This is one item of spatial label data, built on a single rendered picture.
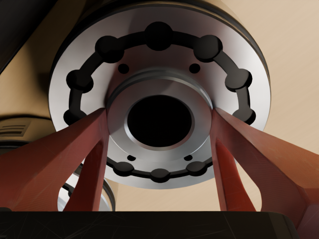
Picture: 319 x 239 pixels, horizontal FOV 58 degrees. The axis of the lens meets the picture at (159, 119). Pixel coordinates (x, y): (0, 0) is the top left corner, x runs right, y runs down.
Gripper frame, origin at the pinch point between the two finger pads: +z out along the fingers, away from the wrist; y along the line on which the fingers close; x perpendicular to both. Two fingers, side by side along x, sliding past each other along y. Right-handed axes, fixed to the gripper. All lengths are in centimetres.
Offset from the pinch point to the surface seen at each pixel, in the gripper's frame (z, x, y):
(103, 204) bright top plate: 1.2, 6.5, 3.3
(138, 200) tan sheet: 4.5, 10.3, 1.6
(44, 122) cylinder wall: 3.9, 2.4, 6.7
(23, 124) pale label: 3.5, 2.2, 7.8
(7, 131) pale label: 2.9, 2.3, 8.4
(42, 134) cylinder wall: 2.8, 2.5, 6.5
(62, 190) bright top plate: 1.1, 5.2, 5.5
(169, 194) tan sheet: 4.5, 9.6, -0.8
